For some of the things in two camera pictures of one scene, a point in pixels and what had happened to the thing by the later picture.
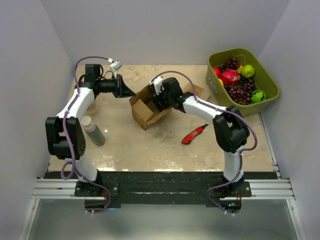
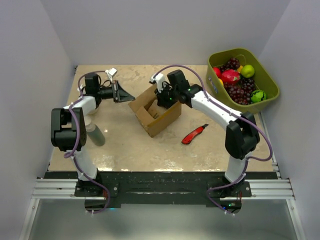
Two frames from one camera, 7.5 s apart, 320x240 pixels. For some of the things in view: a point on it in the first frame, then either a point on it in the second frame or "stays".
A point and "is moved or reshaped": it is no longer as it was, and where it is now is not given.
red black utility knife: (188, 138) stays
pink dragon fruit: (229, 75) stays
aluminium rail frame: (260, 189) stays
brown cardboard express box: (144, 111) is moved or reshaped
